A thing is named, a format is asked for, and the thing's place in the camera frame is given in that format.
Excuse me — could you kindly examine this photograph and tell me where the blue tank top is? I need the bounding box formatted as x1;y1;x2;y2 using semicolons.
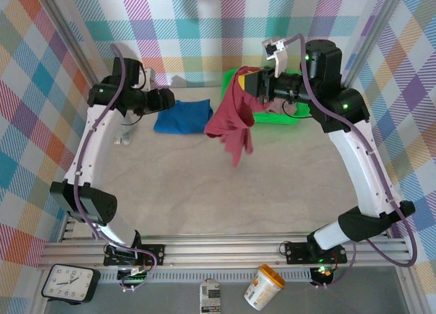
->
153;99;215;135

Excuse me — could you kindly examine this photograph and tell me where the mauve pink tank top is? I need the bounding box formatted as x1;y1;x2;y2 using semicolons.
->
264;98;292;114

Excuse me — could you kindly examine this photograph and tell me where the red tank top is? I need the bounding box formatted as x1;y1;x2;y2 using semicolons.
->
203;65;265;168

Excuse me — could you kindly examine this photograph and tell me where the green plastic basket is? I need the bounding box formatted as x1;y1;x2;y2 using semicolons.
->
221;67;309;127

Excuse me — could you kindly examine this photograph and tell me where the grey plush animal toy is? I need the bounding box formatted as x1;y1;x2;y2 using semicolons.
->
114;114;136;145

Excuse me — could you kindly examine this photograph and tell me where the small electronics board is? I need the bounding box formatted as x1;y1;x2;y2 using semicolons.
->
310;265;335;285
117;266;153;284

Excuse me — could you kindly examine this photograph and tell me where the black alarm clock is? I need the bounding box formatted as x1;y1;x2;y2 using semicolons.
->
41;264;102;305

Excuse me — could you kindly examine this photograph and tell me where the black and white carton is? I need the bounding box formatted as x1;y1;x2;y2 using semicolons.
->
199;279;222;314

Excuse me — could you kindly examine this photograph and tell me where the white cup with orange lid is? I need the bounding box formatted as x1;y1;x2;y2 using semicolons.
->
243;264;286;311

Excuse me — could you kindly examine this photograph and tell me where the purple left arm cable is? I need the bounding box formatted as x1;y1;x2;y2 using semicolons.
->
73;43;159;292

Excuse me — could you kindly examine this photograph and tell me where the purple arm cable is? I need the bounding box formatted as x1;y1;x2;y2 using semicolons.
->
285;33;419;289
73;43;159;292

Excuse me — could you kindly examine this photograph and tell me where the aluminium frame post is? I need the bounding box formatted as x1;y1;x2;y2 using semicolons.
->
39;0;103;90
340;0;408;92

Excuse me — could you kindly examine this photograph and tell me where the aluminium side rail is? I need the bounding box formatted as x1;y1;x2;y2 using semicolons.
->
59;116;103;243

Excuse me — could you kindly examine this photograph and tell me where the aluminium front rail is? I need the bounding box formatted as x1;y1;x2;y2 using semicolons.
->
36;235;415;271

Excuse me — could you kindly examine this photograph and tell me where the white slotted cable duct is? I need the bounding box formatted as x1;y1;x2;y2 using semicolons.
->
100;271;314;283

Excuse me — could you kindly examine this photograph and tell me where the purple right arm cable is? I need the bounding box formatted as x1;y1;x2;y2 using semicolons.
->
285;33;419;289

